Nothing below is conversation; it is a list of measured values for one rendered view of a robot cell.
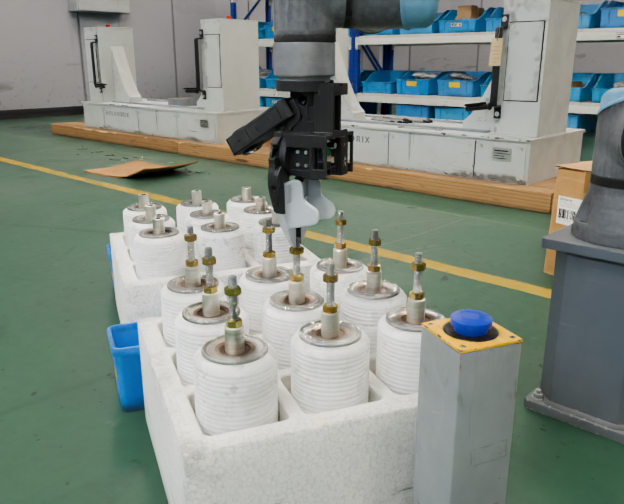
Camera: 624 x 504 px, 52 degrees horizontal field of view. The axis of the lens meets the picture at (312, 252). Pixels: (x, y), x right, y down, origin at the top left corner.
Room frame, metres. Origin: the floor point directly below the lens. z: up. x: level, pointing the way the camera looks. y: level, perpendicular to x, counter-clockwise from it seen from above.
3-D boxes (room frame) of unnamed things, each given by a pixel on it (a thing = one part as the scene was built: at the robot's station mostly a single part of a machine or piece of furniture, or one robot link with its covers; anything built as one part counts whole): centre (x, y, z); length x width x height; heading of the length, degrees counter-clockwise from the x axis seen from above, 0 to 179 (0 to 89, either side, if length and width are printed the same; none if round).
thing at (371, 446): (0.81, 0.02, 0.09); 0.39 x 0.39 x 0.18; 22
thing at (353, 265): (0.97, -0.04, 0.25); 0.08 x 0.08 x 0.01
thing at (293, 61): (0.81, 0.01, 0.56); 0.08 x 0.08 x 0.05
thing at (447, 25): (5.95, -1.40, 0.90); 0.50 x 0.38 x 0.21; 138
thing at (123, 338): (1.04, 0.20, 0.06); 0.30 x 0.11 x 0.12; 112
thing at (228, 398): (0.66, 0.09, 0.16); 0.10 x 0.10 x 0.18
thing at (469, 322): (0.57, -0.15, 0.32); 0.04 x 0.04 x 0.02
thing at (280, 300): (0.81, 0.02, 0.25); 0.08 x 0.08 x 0.01
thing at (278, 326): (0.81, 0.02, 0.16); 0.10 x 0.10 x 0.18
